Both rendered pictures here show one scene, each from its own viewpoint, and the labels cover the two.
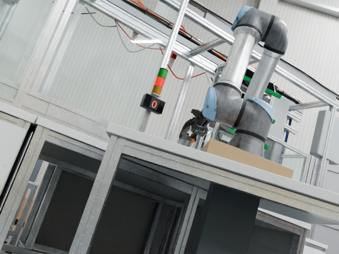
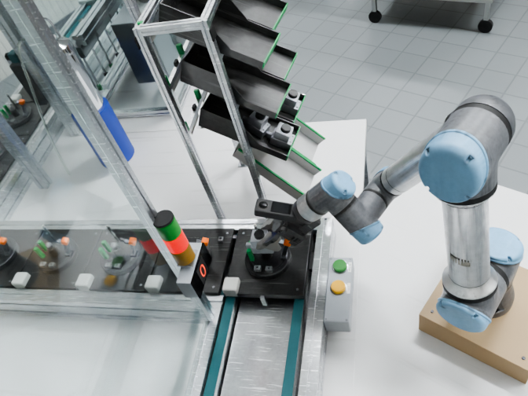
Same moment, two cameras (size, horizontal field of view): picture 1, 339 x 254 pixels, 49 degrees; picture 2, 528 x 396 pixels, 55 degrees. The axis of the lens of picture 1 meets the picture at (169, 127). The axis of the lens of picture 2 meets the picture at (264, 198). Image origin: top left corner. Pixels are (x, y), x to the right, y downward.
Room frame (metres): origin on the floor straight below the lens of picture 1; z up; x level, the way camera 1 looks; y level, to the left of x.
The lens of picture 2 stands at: (1.18, 0.47, 2.21)
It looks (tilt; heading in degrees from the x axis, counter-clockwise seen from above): 47 degrees down; 319
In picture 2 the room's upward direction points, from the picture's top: 18 degrees counter-clockwise
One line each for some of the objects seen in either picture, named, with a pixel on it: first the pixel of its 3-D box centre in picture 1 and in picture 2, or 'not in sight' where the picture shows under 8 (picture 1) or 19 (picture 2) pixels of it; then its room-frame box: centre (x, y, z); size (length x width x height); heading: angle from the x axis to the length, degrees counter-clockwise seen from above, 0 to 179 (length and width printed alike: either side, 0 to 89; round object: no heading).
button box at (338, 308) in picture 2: not in sight; (339, 293); (1.67, -0.11, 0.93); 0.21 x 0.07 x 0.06; 116
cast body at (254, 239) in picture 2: (183, 139); (258, 240); (1.91, -0.09, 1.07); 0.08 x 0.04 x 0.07; 26
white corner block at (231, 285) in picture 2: not in sight; (232, 287); (1.94, 0.03, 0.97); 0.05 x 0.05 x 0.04; 26
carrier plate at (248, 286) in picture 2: not in sight; (269, 261); (1.90, -0.10, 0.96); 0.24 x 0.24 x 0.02; 26
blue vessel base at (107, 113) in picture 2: not in sight; (104, 133); (2.88, -0.29, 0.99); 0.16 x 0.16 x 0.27
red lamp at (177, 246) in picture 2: (159, 82); (174, 239); (1.92, 0.13, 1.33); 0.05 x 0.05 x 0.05
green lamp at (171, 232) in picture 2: (162, 74); (167, 226); (1.92, 0.13, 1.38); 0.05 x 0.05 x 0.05
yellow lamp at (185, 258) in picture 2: (156, 90); (181, 251); (1.92, 0.13, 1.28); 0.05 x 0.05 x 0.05
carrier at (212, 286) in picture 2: not in sight; (186, 251); (2.13, 0.02, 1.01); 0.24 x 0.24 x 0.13; 26
